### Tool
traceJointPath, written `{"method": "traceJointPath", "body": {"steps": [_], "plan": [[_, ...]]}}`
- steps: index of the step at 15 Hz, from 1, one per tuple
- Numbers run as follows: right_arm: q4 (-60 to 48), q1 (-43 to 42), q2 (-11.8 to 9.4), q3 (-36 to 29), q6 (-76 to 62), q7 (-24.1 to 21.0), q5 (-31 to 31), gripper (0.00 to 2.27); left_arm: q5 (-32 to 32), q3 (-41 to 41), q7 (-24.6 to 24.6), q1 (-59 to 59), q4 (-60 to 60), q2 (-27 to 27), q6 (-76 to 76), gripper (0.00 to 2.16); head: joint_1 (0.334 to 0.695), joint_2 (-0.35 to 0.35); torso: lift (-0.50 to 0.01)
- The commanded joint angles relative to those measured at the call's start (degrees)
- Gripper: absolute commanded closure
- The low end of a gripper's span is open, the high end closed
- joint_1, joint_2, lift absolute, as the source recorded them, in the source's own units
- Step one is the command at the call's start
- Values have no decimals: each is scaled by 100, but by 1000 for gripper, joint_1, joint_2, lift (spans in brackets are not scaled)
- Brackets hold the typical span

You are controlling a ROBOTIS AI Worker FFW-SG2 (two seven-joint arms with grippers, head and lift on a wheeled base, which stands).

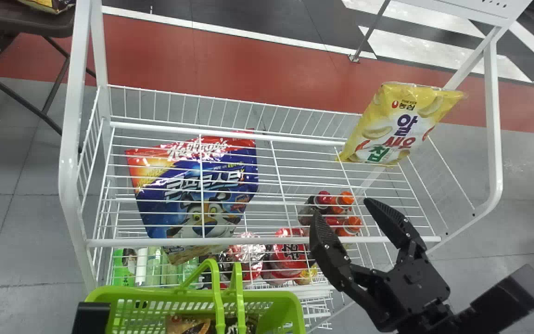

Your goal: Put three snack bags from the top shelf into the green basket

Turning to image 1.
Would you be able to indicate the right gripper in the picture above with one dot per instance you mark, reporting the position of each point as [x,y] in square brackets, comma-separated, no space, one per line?
[408,290]

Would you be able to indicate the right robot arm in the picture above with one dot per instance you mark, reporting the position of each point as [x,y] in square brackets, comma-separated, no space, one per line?
[438,324]

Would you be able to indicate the orange bottle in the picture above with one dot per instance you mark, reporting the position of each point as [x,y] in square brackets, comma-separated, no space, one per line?
[353,225]
[346,198]

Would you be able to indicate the red noodle cup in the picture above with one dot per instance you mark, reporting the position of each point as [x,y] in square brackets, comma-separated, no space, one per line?
[290,255]

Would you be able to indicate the green basket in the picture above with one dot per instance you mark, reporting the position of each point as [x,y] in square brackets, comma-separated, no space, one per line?
[276,306]

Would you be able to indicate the yellow snack packet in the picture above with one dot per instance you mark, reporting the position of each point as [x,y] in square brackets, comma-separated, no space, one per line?
[49,3]
[399,125]

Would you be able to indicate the blue cereal bag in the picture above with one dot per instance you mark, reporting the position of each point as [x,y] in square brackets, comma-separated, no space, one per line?
[193,185]

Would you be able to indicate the brown snack packet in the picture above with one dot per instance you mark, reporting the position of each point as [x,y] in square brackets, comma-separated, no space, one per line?
[188,325]

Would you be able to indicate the dark side table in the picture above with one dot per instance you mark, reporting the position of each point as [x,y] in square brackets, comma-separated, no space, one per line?
[12,21]

